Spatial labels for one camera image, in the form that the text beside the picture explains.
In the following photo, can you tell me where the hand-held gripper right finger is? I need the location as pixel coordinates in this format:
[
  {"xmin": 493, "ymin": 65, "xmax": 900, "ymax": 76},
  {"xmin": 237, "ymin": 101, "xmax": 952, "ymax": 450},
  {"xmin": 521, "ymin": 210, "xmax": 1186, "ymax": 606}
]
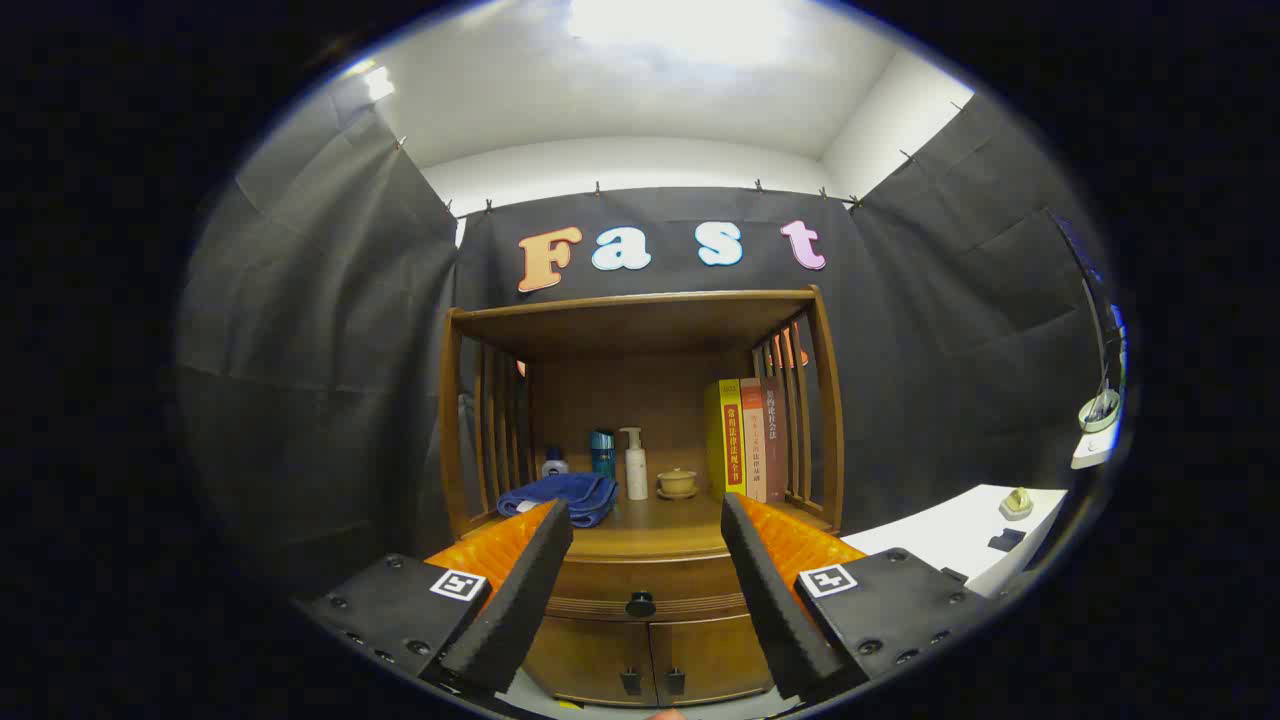
[{"xmin": 720, "ymin": 492, "xmax": 996, "ymax": 701}]

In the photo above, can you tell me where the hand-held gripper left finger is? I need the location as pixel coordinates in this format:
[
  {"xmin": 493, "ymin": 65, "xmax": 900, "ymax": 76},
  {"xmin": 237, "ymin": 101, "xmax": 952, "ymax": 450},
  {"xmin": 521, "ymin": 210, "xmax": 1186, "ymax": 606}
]
[{"xmin": 296, "ymin": 498, "xmax": 574, "ymax": 696}]

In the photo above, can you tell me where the wooden drawer with black knob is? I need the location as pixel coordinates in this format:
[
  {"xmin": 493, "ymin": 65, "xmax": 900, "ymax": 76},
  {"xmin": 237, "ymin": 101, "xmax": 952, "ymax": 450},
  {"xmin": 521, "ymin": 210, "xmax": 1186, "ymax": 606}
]
[{"xmin": 545, "ymin": 555, "xmax": 751, "ymax": 621}]

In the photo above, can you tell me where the wooden cabinet door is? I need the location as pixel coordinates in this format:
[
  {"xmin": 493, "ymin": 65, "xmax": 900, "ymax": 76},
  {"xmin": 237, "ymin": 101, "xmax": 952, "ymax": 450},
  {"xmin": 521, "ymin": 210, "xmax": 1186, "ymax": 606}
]
[
  {"xmin": 648, "ymin": 612, "xmax": 773, "ymax": 706},
  {"xmin": 522, "ymin": 615, "xmax": 658, "ymax": 707}
]

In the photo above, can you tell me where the wooden countertop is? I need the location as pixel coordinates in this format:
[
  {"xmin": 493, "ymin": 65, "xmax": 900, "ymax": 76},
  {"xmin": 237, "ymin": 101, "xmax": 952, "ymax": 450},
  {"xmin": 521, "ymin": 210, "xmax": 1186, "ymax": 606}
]
[{"xmin": 465, "ymin": 490, "xmax": 836, "ymax": 561}]

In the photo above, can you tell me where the white side cabinet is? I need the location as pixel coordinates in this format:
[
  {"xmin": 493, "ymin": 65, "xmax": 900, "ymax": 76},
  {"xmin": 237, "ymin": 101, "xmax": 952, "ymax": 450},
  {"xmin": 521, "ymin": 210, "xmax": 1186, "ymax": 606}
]
[{"xmin": 840, "ymin": 484, "xmax": 1069, "ymax": 599}]

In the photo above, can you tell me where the wooden cabinet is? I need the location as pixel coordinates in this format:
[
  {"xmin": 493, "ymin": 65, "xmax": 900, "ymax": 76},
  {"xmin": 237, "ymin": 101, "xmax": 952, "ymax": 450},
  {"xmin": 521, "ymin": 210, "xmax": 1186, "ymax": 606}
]
[{"xmin": 437, "ymin": 285, "xmax": 846, "ymax": 709}]

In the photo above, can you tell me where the blue folded towel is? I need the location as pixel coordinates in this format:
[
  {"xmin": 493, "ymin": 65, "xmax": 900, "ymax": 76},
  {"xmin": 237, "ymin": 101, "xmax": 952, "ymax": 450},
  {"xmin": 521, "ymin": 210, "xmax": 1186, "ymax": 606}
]
[{"xmin": 497, "ymin": 473, "xmax": 619, "ymax": 528}]

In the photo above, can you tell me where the dark red book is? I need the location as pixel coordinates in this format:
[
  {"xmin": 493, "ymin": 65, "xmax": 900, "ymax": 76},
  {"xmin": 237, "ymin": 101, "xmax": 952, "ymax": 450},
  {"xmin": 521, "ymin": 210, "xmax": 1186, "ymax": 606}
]
[{"xmin": 760, "ymin": 375, "xmax": 789, "ymax": 504}]

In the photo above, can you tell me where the orange and white book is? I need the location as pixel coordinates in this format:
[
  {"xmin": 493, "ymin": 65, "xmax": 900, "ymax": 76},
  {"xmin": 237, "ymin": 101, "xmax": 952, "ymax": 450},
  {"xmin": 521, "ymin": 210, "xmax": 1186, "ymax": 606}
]
[{"xmin": 738, "ymin": 377, "xmax": 768, "ymax": 504}]

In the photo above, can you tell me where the yellow book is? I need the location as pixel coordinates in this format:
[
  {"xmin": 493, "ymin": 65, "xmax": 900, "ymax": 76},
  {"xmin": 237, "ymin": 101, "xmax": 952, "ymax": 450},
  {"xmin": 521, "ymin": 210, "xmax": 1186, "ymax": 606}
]
[{"xmin": 704, "ymin": 378, "xmax": 747, "ymax": 501}]

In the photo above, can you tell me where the white pump bottle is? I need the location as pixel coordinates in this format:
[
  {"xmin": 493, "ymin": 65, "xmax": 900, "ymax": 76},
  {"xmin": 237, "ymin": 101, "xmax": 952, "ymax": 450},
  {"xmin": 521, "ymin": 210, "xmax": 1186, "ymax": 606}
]
[{"xmin": 619, "ymin": 427, "xmax": 649, "ymax": 501}]

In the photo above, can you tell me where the small white device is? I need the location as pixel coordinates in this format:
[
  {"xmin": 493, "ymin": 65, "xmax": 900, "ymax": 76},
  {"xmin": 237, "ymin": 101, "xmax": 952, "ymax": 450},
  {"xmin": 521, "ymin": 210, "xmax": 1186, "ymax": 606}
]
[{"xmin": 1070, "ymin": 390, "xmax": 1126, "ymax": 471}]

